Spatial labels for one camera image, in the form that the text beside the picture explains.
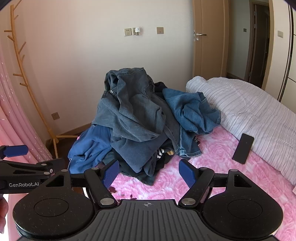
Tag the white striped quilt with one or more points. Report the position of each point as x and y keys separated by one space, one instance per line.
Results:
x=249 y=111

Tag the black garment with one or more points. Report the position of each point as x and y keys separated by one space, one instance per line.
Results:
x=166 y=162

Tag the gold wall switch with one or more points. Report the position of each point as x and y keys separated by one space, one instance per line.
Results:
x=160 y=30

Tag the blue cloth garment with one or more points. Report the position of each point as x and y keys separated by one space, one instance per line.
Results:
x=90 y=146

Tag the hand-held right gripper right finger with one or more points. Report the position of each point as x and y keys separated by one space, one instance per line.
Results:
x=187 y=173

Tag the dark brown door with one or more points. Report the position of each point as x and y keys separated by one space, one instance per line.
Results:
x=260 y=46

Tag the beige wall socket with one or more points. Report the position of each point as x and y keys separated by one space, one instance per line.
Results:
x=55 y=116
x=128 y=32

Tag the blue denim jeans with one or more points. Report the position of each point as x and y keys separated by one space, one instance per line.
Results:
x=192 y=109

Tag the pink curtain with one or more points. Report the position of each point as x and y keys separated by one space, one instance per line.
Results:
x=13 y=115

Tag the white plug adapter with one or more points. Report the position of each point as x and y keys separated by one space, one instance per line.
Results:
x=137 y=31

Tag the dark grey denim jeans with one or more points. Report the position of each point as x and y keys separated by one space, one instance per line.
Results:
x=134 y=120

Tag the wooden coat rack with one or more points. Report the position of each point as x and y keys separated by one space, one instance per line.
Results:
x=53 y=138

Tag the white wardrobe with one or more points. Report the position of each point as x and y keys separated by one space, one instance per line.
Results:
x=290 y=58

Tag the beige wall switch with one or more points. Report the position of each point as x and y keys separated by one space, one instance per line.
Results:
x=280 y=33

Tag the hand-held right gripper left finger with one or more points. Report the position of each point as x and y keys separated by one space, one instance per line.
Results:
x=110 y=174

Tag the light brown door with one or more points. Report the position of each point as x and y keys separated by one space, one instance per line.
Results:
x=211 y=53

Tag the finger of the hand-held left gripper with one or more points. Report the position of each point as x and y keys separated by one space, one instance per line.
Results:
x=23 y=168
x=17 y=150

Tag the person's left hand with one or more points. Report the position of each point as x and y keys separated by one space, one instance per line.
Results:
x=2 y=215

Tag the black smartphone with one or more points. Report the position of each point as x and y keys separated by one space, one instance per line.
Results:
x=243 y=148

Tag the pink floral blanket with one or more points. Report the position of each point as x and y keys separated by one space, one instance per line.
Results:
x=231 y=177

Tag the black white striped cloth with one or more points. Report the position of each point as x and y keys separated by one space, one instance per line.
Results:
x=159 y=153

